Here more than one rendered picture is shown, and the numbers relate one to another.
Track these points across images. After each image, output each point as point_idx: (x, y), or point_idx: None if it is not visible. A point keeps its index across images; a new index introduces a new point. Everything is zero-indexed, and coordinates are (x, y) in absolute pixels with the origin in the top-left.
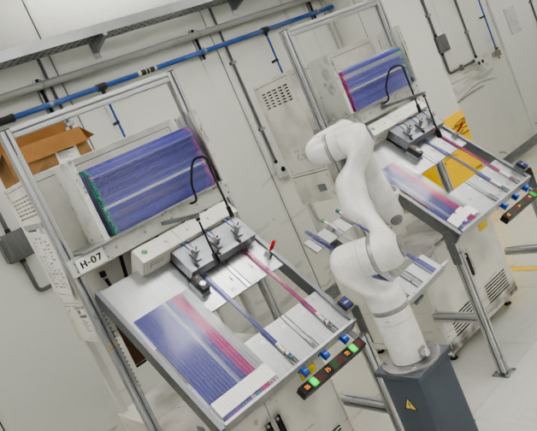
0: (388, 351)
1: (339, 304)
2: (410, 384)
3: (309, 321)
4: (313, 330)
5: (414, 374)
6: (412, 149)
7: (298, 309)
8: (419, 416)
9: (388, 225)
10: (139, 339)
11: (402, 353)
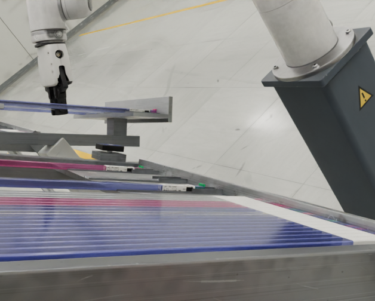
0: (314, 37)
1: (105, 152)
2: (360, 54)
3: (117, 174)
4: (141, 177)
5: (359, 33)
6: None
7: (84, 172)
8: None
9: (65, 34)
10: (3, 268)
11: (329, 23)
